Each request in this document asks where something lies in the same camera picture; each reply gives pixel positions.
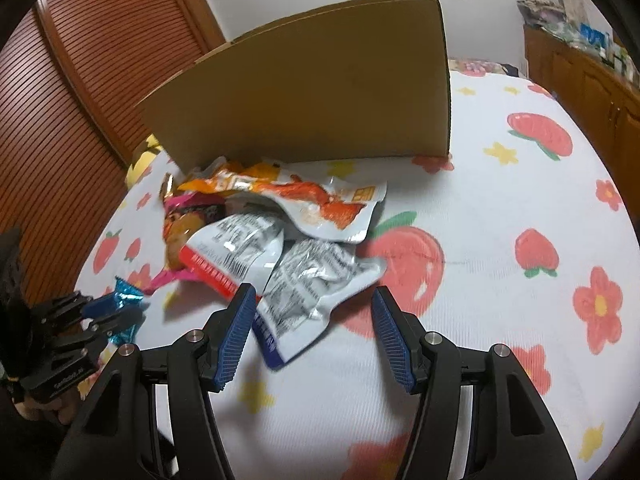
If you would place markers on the orange snack packet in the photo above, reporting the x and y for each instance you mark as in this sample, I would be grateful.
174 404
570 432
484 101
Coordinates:
225 180

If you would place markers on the floral cloth bag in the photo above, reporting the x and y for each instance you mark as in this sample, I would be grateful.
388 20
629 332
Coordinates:
542 10

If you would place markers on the person's left hand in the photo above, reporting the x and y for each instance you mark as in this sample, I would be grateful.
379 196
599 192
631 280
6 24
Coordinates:
64 412

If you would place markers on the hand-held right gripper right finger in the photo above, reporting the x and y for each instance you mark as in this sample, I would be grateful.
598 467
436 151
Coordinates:
395 345

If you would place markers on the floral quilt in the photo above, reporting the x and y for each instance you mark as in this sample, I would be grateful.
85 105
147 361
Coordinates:
475 66

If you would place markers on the strawberry print bed sheet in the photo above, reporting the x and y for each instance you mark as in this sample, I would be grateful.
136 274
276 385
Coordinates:
500 210

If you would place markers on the pink snack packet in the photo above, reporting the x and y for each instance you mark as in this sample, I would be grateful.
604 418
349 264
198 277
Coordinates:
182 225

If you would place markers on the white chicken wing snack packet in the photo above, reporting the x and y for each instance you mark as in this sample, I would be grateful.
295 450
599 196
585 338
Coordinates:
330 205

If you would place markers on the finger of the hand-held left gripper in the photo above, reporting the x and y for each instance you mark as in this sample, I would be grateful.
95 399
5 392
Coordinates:
102 306
125 319

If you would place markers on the wooden slatted wardrobe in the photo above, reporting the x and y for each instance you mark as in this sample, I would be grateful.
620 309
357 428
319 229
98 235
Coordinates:
75 110

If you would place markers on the brown cardboard box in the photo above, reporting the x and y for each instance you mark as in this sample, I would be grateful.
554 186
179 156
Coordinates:
300 85

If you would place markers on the blue candy wrapper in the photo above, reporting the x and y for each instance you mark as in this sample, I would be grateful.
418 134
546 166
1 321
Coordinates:
129 296

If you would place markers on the silver packet with red edge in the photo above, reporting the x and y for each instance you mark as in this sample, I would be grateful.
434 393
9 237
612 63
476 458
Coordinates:
235 245

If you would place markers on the silver packet with blue edge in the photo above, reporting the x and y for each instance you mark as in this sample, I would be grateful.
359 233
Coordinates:
312 280

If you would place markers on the wooden cabinet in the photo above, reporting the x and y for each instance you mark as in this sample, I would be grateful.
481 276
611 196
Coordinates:
575 75

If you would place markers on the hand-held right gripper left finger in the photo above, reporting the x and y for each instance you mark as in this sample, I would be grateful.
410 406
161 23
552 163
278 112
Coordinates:
234 342

